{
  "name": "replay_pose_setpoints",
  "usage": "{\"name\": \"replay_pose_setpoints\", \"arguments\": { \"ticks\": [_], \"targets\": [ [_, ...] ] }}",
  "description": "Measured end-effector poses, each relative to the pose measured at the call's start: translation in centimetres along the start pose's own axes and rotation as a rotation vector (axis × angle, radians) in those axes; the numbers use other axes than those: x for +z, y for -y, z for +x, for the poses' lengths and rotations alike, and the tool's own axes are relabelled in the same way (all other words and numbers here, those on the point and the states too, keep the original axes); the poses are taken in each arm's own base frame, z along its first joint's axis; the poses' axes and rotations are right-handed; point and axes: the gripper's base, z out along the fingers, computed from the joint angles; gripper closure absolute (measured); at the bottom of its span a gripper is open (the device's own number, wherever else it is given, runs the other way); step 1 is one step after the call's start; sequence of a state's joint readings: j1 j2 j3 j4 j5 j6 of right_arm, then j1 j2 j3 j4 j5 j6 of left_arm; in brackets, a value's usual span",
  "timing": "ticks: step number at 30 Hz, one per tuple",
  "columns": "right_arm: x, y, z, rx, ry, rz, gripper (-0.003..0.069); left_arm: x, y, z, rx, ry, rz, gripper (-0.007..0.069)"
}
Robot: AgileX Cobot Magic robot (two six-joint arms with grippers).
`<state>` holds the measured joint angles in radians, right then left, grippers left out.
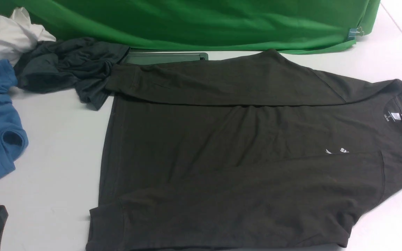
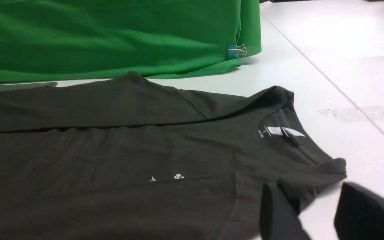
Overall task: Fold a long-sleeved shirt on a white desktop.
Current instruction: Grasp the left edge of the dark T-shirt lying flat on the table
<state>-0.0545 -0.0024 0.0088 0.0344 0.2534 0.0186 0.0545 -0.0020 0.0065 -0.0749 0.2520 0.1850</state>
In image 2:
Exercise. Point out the blue binder clip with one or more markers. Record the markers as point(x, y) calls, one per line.
point(235, 51)

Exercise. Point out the clear tape patch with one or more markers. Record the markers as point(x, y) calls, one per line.
point(354, 115)

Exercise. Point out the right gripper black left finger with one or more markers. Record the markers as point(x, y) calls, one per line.
point(278, 218)

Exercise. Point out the green backdrop cloth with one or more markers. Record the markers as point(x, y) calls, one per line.
point(53, 40)

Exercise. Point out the gray long-sleeved shirt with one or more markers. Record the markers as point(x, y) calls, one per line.
point(129, 159)

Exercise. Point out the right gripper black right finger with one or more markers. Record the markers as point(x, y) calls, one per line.
point(360, 214)

